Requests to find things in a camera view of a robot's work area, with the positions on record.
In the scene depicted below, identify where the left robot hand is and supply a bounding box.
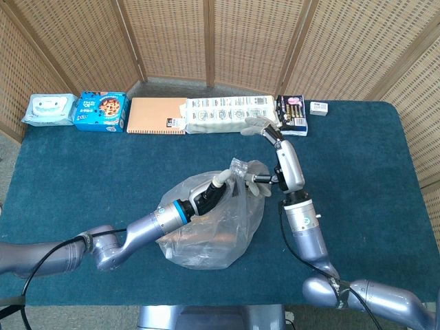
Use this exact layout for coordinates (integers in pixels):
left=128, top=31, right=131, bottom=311
left=187, top=168, right=234, bottom=217

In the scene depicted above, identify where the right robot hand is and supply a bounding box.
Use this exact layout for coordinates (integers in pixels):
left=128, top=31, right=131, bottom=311
left=240, top=115, right=307, bottom=199

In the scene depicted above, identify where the clear plastic bag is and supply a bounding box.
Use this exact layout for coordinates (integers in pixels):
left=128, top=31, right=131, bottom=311
left=155, top=157, right=271, bottom=271

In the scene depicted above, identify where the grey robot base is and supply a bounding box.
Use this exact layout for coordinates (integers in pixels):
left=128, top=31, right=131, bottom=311
left=136, top=305, right=287, bottom=330

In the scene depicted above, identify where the black and purple pad pack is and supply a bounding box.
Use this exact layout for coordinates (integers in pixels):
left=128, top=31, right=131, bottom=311
left=276, top=95, right=309, bottom=137

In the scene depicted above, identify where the small white box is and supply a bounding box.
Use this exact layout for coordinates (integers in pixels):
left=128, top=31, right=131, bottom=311
left=309, top=101, right=329, bottom=116

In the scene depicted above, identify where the blue felt table cover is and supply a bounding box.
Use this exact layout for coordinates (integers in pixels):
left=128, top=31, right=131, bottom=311
left=0, top=100, right=440, bottom=307

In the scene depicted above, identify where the long white tissue pack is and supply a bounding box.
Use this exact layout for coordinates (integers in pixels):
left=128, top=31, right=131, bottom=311
left=179, top=96, right=281, bottom=135

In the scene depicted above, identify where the orange spiral notebook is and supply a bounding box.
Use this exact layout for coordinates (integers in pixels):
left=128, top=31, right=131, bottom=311
left=126, top=97, right=188, bottom=135

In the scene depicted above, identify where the woven bamboo folding screen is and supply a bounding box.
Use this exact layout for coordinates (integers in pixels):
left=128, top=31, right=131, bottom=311
left=0, top=0, right=440, bottom=241

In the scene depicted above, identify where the blue cookie box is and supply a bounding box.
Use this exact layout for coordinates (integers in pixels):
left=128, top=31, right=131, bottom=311
left=74, top=90, right=130, bottom=133

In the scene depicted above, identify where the light blue wet wipes pack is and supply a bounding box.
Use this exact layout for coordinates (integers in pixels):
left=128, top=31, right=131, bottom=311
left=21, top=93, right=78, bottom=127

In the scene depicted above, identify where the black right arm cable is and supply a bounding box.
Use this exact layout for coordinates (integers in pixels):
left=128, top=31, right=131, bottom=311
left=280, top=202, right=379, bottom=330

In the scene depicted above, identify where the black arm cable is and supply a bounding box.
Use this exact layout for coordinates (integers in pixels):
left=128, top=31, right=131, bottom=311
left=280, top=202, right=379, bottom=330
left=0, top=228, right=128, bottom=330

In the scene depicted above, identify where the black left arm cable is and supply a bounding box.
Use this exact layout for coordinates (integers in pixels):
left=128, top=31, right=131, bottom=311
left=0, top=228, right=128, bottom=330

